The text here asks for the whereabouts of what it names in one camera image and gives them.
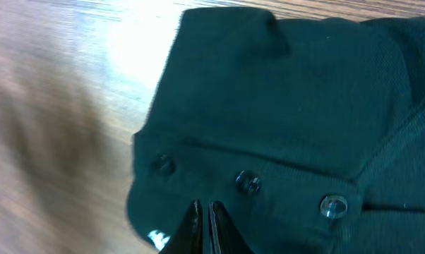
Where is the black shirt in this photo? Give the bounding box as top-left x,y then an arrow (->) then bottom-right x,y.
126,7 -> 425,253

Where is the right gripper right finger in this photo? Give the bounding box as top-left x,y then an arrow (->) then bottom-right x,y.
208,201 -> 254,254

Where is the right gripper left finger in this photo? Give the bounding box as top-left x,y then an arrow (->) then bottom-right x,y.
159,200 -> 203,254

